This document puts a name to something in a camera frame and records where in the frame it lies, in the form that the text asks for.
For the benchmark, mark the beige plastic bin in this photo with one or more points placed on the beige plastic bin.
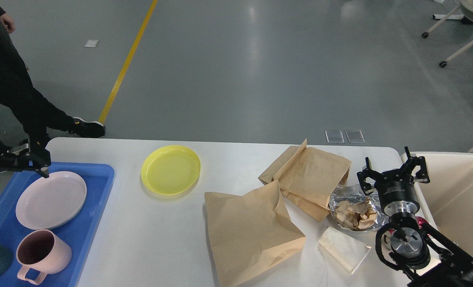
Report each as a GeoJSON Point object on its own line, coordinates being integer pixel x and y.
{"type": "Point", "coordinates": [449, 195]}

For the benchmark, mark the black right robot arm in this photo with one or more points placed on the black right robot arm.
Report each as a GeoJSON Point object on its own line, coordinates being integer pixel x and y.
{"type": "Point", "coordinates": [408, 243]}

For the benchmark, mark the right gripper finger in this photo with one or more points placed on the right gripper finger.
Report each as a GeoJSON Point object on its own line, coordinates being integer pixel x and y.
{"type": "Point", "coordinates": [368, 173]}
{"type": "Point", "coordinates": [414, 169]}

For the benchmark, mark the clear floor plate left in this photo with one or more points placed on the clear floor plate left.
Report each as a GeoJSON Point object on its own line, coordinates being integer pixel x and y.
{"type": "Point", "coordinates": [334, 136]}

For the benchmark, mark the clear floor plate right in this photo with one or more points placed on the clear floor plate right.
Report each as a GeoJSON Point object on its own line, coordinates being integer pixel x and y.
{"type": "Point", "coordinates": [355, 136]}

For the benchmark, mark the person in black clothes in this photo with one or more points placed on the person in black clothes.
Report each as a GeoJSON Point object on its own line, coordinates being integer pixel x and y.
{"type": "Point", "coordinates": [17, 92]}

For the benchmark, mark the red object under arm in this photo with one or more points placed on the red object under arm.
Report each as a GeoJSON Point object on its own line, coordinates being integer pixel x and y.
{"type": "Point", "coordinates": [422, 222]}

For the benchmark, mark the clear floor plate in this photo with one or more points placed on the clear floor plate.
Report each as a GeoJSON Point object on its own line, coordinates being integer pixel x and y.
{"type": "Point", "coordinates": [334, 136]}
{"type": "Point", "coordinates": [355, 136]}

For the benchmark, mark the white chair base right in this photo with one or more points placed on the white chair base right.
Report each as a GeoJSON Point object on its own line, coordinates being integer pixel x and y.
{"type": "Point", "coordinates": [452, 33]}

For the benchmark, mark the pink ribbed mug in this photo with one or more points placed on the pink ribbed mug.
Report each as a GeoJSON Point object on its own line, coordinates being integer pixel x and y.
{"type": "Point", "coordinates": [41, 253]}

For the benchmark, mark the pink plate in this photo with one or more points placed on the pink plate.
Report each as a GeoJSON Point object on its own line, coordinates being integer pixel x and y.
{"type": "Point", "coordinates": [51, 202]}

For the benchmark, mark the blue plastic tray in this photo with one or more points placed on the blue plastic tray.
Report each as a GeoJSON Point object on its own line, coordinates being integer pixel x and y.
{"type": "Point", "coordinates": [78, 233]}

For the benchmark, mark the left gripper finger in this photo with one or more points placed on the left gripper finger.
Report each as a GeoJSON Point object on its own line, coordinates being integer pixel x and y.
{"type": "Point", "coordinates": [27, 158]}

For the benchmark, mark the large brown paper bag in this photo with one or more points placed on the large brown paper bag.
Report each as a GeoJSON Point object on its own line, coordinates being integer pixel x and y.
{"type": "Point", "coordinates": [250, 234]}

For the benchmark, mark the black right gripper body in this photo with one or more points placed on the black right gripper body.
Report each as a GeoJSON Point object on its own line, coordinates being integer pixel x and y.
{"type": "Point", "coordinates": [396, 193]}

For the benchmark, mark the yellow plastic plate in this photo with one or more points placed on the yellow plastic plate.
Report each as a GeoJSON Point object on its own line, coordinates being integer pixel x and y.
{"type": "Point", "coordinates": [170, 170]}

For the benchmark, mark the white paper napkin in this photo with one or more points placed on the white paper napkin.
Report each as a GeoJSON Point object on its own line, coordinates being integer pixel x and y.
{"type": "Point", "coordinates": [348, 251]}

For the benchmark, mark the rear brown paper bag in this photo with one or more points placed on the rear brown paper bag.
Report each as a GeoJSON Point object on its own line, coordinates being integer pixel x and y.
{"type": "Point", "coordinates": [307, 177]}

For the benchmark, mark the foil tray with crumpled paper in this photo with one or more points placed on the foil tray with crumpled paper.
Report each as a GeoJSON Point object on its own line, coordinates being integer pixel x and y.
{"type": "Point", "coordinates": [355, 211]}

